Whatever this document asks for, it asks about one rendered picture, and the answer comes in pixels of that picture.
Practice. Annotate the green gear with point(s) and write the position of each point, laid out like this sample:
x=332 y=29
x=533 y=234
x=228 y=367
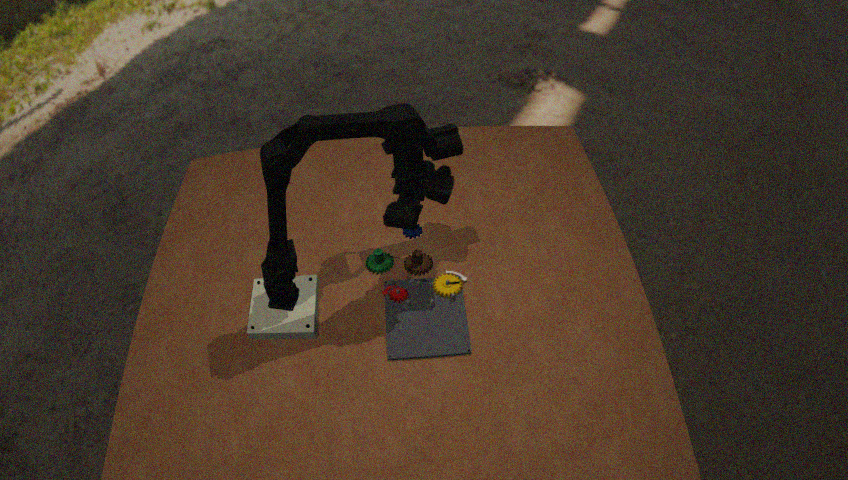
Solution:
x=379 y=262

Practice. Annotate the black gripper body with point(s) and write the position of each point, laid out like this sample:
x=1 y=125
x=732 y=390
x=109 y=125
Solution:
x=405 y=212

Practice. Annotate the red gear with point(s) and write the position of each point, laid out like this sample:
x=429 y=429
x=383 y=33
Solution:
x=397 y=297

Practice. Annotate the yellow gear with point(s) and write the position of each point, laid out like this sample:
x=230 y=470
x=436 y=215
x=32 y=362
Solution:
x=440 y=286

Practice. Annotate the blue gear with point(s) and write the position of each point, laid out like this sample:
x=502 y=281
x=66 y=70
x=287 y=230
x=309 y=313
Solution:
x=413 y=233

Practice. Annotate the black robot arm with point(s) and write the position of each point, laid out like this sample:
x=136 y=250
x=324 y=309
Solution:
x=405 y=134

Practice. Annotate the brown gear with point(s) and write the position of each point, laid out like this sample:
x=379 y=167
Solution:
x=418 y=263

